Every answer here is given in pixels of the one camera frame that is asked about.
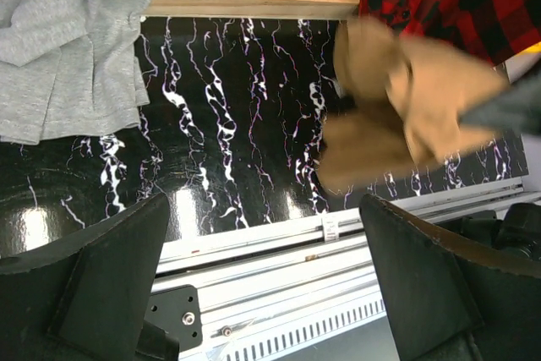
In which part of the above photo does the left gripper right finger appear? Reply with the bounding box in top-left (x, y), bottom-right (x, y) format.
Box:
top-left (359, 195), bottom-right (540, 360)

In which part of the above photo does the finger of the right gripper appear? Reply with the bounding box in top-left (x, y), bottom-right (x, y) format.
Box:
top-left (459, 73), bottom-right (540, 135)

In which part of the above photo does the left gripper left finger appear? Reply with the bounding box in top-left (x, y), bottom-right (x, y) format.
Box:
top-left (1, 194), bottom-right (170, 360)

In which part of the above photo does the tan tank top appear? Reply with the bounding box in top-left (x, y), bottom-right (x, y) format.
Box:
top-left (317, 17), bottom-right (509, 194)

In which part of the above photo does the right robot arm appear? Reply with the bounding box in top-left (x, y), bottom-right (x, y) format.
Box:
top-left (440, 63), bottom-right (540, 262)

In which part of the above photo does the grey tank top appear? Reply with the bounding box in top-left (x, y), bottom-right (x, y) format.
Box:
top-left (1, 0), bottom-right (150, 145)

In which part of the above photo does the black marble mat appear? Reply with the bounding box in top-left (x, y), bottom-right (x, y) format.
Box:
top-left (0, 16), bottom-right (529, 259)

